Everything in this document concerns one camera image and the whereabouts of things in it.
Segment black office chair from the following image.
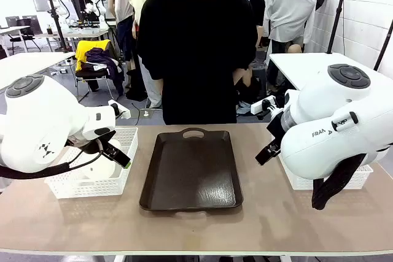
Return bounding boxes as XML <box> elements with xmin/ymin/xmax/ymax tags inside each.
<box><xmin>8</xmin><ymin>18</ymin><xmax>41</xmax><ymax>53</ymax></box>

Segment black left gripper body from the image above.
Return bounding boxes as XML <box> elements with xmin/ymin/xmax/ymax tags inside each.
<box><xmin>80</xmin><ymin>137</ymin><xmax>109</xmax><ymax>155</ymax></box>

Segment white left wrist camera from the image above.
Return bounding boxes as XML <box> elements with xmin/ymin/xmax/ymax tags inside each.
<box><xmin>107</xmin><ymin>99</ymin><xmax>131</xmax><ymax>120</ymax></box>

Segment mannequin in white shirt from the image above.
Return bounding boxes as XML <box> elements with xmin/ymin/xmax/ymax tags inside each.
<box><xmin>264</xmin><ymin>0</ymin><xmax>317</xmax><ymax>55</ymax></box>

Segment yellow cloth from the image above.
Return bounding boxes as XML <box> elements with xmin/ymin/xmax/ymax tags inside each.
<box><xmin>75</xmin><ymin>39</ymin><xmax>111</xmax><ymax>72</ymax></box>

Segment white perforated plastic basket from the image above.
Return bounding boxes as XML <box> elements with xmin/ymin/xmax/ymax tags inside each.
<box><xmin>44</xmin><ymin>126</ymin><xmax>139</xmax><ymax>200</ymax></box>
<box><xmin>278</xmin><ymin>151</ymin><xmax>374</xmax><ymax>191</ymax></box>

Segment mannequin in grey tank top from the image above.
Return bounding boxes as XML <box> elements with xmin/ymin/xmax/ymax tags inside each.
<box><xmin>109</xmin><ymin>0</ymin><xmax>135</xmax><ymax>61</ymax></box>

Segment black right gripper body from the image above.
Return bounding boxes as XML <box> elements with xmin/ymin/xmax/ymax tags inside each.
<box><xmin>266</xmin><ymin>113</ymin><xmax>289</xmax><ymax>145</ymax></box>

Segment dark brown plastic tray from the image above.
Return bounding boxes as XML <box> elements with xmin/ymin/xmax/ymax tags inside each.
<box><xmin>139</xmin><ymin>127</ymin><xmax>244</xmax><ymax>213</ymax></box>

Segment person in black shirt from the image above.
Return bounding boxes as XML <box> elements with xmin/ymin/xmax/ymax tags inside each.
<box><xmin>136</xmin><ymin>0</ymin><xmax>259</xmax><ymax>126</ymax></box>

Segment cluttered background table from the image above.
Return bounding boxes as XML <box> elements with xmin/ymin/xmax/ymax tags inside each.
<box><xmin>33</xmin><ymin>26</ymin><xmax>110</xmax><ymax>53</ymax></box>

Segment black metal frame chair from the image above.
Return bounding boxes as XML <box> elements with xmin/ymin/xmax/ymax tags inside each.
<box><xmin>75</xmin><ymin>67</ymin><xmax>121</xmax><ymax>104</ymax></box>

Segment grey floor plate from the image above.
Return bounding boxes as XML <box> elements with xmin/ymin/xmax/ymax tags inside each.
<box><xmin>121</xmin><ymin>107</ymin><xmax>163</xmax><ymax>120</ymax></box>

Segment grey trousers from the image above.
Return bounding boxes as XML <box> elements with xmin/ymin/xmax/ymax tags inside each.
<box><xmin>139</xmin><ymin>56</ymin><xmax>163</xmax><ymax>109</ymax></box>

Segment black slanted stand pole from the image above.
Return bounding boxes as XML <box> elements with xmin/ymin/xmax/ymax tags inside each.
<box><xmin>373</xmin><ymin>19</ymin><xmax>393</xmax><ymax>71</ymax></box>

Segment dark purple clothes pile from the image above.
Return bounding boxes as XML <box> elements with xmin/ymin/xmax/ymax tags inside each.
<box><xmin>84</xmin><ymin>47</ymin><xmax>125</xmax><ymax>96</ymax></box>

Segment white plastic conical flask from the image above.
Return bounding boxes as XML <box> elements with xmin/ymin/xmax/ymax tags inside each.
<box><xmin>82</xmin><ymin>138</ymin><xmax>124</xmax><ymax>180</ymax></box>

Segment black tripod stand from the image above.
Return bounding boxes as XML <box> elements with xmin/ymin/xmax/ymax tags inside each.
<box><xmin>44</xmin><ymin>0</ymin><xmax>74</xmax><ymax>53</ymax></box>
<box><xmin>326</xmin><ymin>0</ymin><xmax>351</xmax><ymax>55</ymax></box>

